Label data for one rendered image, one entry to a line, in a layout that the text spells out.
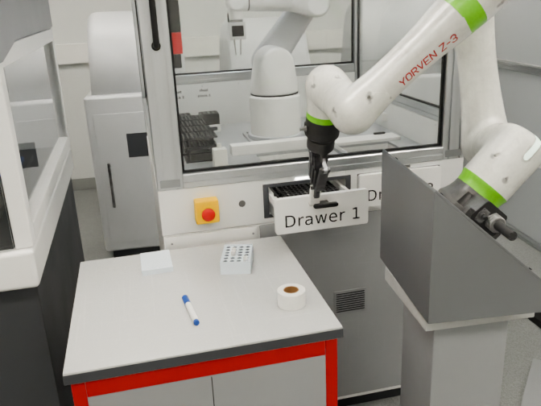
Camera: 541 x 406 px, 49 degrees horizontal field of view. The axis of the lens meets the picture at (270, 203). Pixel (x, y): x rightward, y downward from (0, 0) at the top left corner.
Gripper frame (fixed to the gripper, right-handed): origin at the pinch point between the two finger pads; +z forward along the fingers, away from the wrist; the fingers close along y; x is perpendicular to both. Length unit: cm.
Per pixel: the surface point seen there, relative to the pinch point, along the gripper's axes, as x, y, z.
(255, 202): -14.0, -14.6, 12.3
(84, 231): -92, -199, 173
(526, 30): 178, -157, 26
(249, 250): -20.2, 5.0, 13.4
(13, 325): -87, 9, 26
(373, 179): 24.8, -14.3, 8.1
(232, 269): -26.6, 12.4, 12.8
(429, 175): 44.8, -14.0, 8.9
